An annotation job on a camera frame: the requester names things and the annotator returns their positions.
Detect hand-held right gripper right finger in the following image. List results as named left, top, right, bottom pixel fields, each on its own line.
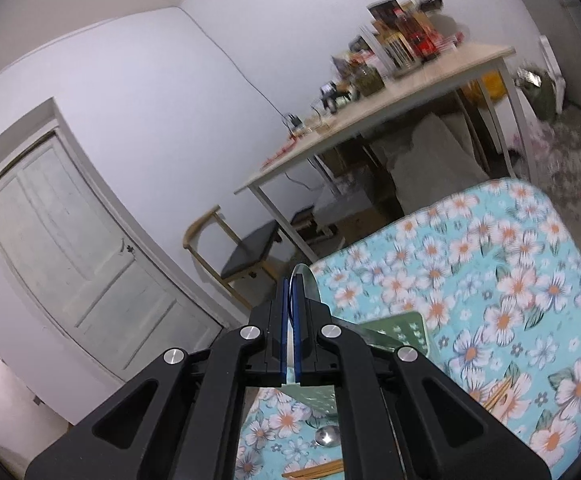
left=294, top=276, right=553, bottom=480

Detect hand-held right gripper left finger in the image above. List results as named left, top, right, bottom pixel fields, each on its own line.
left=24, top=276, right=296, bottom=480

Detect metal spoon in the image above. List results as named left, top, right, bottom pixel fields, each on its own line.
left=314, top=424, right=342, bottom=448

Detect green utensil holder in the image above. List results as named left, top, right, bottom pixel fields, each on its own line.
left=250, top=311, right=428, bottom=418

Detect light wooden chopstick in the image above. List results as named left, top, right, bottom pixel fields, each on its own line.
left=475, top=385, right=516, bottom=411
left=473, top=377, right=513, bottom=403
left=295, top=460, right=345, bottom=476
left=281, top=466, right=345, bottom=480

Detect wooden chair black seat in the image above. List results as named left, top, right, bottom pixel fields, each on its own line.
left=183, top=205, right=281, bottom=311

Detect grey storage box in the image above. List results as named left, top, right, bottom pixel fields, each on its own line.
left=315, top=180, right=371, bottom=221

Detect red packets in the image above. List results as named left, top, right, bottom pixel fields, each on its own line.
left=263, top=142, right=296, bottom=166

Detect clear glass cup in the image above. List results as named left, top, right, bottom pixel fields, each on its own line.
left=310, top=97, right=333, bottom=128

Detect floral tablecloth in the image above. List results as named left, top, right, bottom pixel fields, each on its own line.
left=235, top=177, right=581, bottom=480

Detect white panel door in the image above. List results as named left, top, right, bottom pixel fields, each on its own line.
left=0, top=97, right=241, bottom=386

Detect black gadget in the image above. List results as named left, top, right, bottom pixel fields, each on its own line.
left=320, top=80, right=351, bottom=108

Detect glass jar green contents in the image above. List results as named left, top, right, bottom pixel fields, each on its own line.
left=353, top=62, right=386, bottom=97

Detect wooden table white legs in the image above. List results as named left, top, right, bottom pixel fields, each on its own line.
left=234, top=45, right=538, bottom=263

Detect clear plastic rack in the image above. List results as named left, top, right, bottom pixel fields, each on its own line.
left=370, top=25, right=416, bottom=78

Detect pink floral bag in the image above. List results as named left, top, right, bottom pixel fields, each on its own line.
left=513, top=110, right=551, bottom=161

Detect yellow bag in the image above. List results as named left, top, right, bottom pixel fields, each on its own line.
left=463, top=72, right=508, bottom=103

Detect red drink bottle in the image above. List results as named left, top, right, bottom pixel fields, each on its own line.
left=397, top=10, right=441, bottom=61

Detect dark brown box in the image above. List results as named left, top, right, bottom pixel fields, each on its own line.
left=367, top=0, right=406, bottom=36

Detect black wall cable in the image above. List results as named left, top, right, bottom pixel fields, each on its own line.
left=183, top=7, right=296, bottom=126

